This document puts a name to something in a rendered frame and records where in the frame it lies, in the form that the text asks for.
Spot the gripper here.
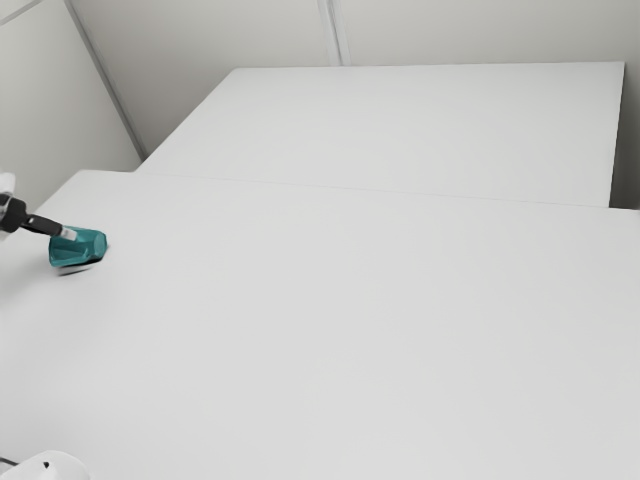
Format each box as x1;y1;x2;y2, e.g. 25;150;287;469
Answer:
1;196;78;242

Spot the teal faceted mug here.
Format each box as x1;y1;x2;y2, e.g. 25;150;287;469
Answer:
47;225;109;270

